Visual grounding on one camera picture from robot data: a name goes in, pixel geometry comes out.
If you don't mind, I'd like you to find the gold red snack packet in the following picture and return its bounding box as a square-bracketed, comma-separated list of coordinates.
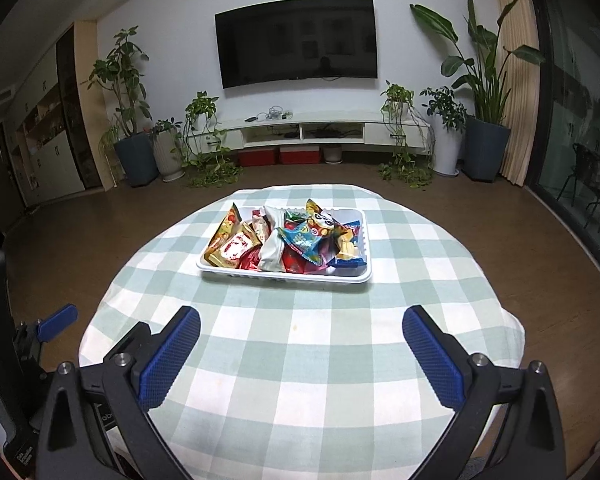
[204, 222, 261, 269]

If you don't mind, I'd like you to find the orange black snack bag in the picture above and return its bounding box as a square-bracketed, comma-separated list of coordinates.
[204, 204, 242, 259]

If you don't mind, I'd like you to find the white grey snack bag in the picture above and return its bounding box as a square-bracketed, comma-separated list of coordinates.
[258, 206, 285, 272]

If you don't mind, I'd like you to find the pink snack packet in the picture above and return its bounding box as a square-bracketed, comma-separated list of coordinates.
[282, 247, 328, 274]

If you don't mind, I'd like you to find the green snack packet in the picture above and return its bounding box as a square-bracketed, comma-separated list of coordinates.
[284, 209, 308, 230]

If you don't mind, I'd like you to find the panda blue snack bag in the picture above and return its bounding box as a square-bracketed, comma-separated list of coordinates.
[278, 200, 342, 266]

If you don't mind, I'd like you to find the blue yellow cake packet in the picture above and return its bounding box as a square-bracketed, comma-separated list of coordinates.
[329, 220, 366, 268]

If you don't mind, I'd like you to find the red Mylikes chocolate bag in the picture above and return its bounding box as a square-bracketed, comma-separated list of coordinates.
[238, 246, 261, 272]

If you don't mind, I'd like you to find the pale pink packet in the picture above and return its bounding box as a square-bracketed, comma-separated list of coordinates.
[251, 208, 271, 244]

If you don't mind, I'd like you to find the tall plant dark pot left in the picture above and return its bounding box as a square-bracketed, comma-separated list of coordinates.
[84, 25, 158, 188]

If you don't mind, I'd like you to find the wooden shelving cabinet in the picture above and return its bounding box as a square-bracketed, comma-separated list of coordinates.
[0, 21, 116, 207]

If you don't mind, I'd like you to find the green white checkered tablecloth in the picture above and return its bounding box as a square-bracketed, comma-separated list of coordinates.
[79, 184, 524, 479]

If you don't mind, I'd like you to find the plant in white pot left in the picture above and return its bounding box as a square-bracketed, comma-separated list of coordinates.
[149, 117, 185, 183]

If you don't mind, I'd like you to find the plant in white pot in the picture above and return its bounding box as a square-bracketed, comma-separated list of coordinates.
[420, 86, 467, 178]
[149, 117, 185, 183]

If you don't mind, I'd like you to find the trailing vine plant left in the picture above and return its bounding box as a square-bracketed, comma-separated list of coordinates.
[182, 90, 240, 188]

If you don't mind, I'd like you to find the trailing vine plant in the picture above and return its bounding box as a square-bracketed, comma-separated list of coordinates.
[378, 80, 432, 190]
[182, 90, 240, 188]

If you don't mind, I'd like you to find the red storage box left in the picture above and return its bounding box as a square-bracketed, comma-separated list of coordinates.
[238, 148, 278, 167]

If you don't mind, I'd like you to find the red storage box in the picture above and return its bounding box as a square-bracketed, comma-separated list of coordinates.
[238, 148, 278, 167]
[279, 145, 322, 165]

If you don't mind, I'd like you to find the red storage box right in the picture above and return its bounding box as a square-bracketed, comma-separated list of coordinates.
[279, 145, 322, 165]

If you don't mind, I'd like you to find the black outdoor chair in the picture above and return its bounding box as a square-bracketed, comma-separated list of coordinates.
[557, 142, 600, 233]

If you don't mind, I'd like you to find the trailing vine plant right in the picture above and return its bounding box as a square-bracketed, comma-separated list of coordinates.
[378, 80, 432, 190]

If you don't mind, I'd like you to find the white tv cabinet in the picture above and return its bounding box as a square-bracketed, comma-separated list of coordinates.
[187, 109, 432, 157]

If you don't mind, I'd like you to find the plant in white pot right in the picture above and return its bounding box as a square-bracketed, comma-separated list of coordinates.
[420, 86, 467, 178]

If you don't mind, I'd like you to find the large leaf plant dark pot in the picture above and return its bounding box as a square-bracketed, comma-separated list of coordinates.
[409, 0, 546, 183]

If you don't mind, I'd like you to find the beige curtain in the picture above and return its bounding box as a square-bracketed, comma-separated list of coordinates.
[498, 0, 540, 186]

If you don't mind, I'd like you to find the black wall television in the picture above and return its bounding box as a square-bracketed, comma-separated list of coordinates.
[214, 0, 378, 89]

